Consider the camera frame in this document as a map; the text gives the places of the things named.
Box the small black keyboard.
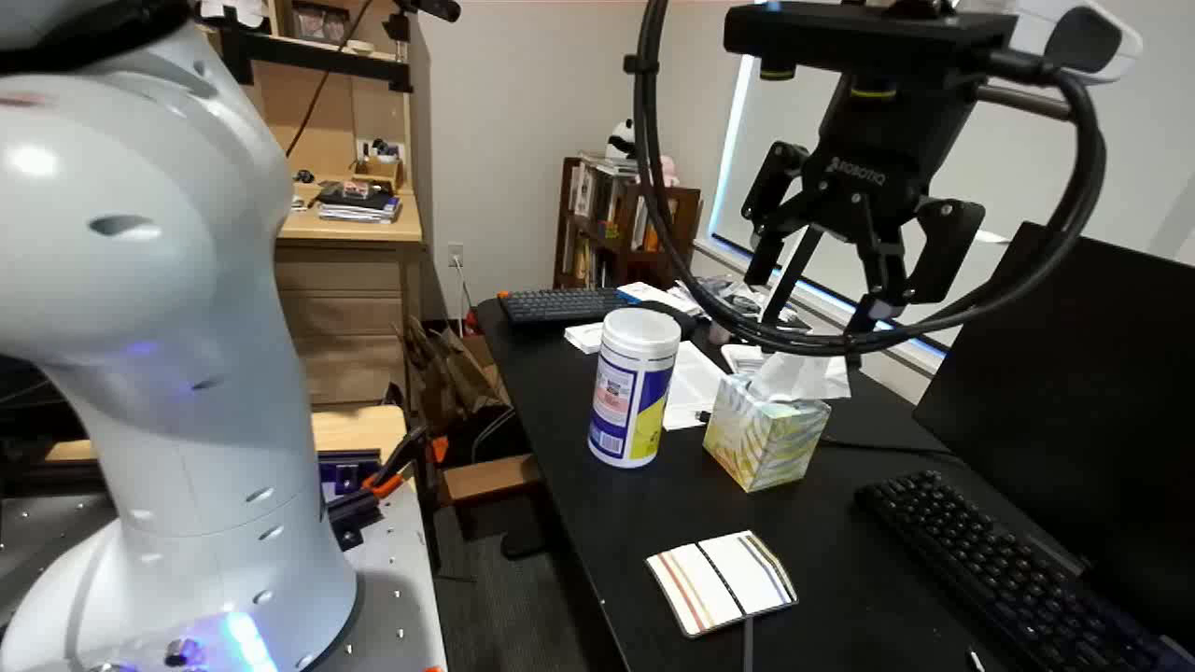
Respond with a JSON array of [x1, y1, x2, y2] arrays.
[[495, 287, 625, 328]]

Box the white paper sheet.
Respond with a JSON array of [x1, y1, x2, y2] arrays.
[[616, 282, 704, 321], [560, 319, 610, 360], [659, 341, 732, 438]]

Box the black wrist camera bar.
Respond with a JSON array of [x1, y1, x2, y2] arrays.
[[724, 0, 1024, 81]]

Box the light wooden block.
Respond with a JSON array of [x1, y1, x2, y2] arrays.
[[440, 452, 542, 504]]

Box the dark wooden crate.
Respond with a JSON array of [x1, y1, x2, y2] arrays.
[[552, 153, 704, 292]]

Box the white card brown stripes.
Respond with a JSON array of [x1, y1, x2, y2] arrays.
[[641, 527, 801, 644]]

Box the wooden shelf desk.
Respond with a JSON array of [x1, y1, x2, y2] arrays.
[[199, 0, 434, 414]]

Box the white toy figure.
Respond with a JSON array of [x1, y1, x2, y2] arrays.
[[598, 115, 683, 192]]

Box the metal robot mounting table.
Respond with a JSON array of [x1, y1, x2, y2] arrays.
[[0, 478, 449, 672]]

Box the white bottle blue yellow label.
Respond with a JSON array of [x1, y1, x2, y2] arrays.
[[581, 305, 688, 475]]

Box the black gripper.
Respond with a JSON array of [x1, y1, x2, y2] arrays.
[[739, 71, 988, 314]]

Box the black computer monitor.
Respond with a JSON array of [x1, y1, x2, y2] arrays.
[[910, 222, 1195, 651]]

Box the black computer keyboard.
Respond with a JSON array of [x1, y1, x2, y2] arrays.
[[850, 466, 1195, 672]]

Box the stack of books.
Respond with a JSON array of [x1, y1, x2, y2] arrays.
[[308, 180, 404, 229]]

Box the orange black clamp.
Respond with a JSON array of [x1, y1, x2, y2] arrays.
[[321, 427, 434, 554]]

